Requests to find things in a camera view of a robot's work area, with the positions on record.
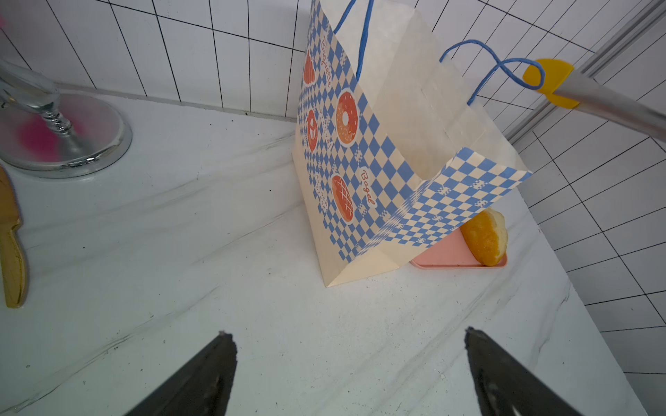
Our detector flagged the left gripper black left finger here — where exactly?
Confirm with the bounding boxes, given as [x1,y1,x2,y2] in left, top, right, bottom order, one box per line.
[128,332,238,415]

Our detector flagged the yellow steel bread tongs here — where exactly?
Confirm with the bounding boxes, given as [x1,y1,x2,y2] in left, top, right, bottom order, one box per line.
[522,59,665,141]

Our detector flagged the pink plastic tray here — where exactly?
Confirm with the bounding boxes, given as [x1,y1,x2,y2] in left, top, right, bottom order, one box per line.
[410,227,507,270]

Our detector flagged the checkered paper bag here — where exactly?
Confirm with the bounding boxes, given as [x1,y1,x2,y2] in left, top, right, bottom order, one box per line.
[293,1,531,287]

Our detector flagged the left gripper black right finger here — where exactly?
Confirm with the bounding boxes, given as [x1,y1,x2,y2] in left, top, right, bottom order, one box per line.
[465,327,580,416]

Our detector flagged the large oval bread loaf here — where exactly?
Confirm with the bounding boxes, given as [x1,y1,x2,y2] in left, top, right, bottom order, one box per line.
[460,208,508,267]

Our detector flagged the wooden butter knife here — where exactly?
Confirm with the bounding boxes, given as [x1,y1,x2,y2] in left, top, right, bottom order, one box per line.
[1,168,28,309]

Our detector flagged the silver pink mug tree stand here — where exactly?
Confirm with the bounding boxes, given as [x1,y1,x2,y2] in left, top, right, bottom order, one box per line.
[1,60,133,179]

